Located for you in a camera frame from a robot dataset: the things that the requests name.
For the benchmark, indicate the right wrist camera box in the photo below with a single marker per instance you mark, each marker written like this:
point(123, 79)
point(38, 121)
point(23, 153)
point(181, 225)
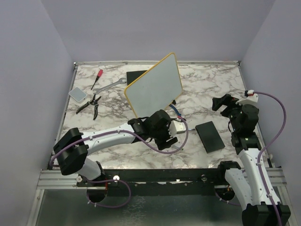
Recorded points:
point(250, 98)

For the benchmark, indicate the silver open-end wrench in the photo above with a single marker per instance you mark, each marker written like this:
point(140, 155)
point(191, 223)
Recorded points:
point(120, 81)

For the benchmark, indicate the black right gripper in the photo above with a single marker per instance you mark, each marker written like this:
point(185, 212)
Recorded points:
point(227, 100)

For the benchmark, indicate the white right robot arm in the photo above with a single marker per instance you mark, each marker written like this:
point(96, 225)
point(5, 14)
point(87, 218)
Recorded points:
point(260, 204)

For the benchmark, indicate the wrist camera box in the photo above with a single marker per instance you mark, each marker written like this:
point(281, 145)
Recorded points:
point(176, 127)
point(250, 98)

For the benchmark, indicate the blue handled cutting pliers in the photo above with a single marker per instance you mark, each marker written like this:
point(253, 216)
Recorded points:
point(176, 111)

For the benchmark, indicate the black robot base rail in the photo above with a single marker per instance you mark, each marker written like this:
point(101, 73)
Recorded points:
point(165, 182)

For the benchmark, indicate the small black network switch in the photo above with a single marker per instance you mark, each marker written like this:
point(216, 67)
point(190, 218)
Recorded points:
point(210, 137)

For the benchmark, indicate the small white square device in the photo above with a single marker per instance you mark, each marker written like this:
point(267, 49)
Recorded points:
point(77, 94)

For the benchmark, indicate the large black network switch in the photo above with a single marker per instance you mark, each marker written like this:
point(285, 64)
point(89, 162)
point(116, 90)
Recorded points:
point(131, 76)

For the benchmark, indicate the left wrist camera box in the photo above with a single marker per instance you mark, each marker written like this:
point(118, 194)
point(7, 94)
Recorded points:
point(176, 127)

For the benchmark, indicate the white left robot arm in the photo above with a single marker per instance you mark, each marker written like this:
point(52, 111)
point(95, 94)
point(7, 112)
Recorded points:
point(72, 149)

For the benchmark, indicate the red handled screwdriver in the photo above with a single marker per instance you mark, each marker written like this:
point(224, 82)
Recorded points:
point(97, 78)

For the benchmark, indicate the yellow framed whiteboard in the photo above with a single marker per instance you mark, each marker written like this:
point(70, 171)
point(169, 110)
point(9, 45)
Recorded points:
point(155, 89)

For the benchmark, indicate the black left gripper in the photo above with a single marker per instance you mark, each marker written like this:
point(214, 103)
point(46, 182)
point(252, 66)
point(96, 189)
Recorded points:
point(163, 144)

